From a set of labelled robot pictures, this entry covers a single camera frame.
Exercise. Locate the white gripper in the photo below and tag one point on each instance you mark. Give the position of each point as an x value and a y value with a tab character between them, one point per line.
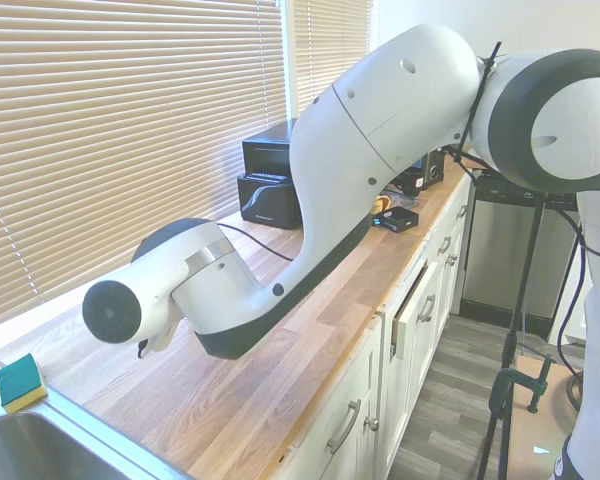
161	339

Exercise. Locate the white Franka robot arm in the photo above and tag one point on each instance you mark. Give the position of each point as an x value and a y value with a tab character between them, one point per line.
380	100

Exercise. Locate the green yellow sponge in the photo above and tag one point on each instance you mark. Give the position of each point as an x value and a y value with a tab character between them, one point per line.
17	380

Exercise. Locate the stainless steel sink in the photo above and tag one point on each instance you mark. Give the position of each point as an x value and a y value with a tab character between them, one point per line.
30	450

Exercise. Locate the white kitchen cabinet run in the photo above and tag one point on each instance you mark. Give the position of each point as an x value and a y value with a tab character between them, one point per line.
330	390

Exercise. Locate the wide beige window blinds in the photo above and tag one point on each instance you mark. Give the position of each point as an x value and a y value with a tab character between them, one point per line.
130	125

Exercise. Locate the silver cabinet knob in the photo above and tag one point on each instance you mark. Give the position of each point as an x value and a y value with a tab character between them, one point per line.
372	424
452	259

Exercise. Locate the white drawer front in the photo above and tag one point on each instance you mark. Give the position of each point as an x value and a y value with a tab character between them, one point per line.
415	330

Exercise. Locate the black open box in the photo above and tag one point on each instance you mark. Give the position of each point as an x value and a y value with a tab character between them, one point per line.
402	217

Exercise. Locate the black countertop appliance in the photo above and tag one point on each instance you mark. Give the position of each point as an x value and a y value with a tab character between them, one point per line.
434	172

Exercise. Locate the narrow beige window blinds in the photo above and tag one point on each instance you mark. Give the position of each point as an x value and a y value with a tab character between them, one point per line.
330	40

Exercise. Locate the stainless steel dishwasher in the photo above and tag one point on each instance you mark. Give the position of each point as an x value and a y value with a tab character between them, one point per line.
495	250

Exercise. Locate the green metal clamp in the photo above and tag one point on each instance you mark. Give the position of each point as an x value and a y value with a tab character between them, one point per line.
515	372

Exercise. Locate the black tripod stand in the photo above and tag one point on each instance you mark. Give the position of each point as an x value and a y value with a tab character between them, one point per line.
521	280

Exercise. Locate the wooden robot platform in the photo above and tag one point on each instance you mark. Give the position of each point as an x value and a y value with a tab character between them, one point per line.
540	440

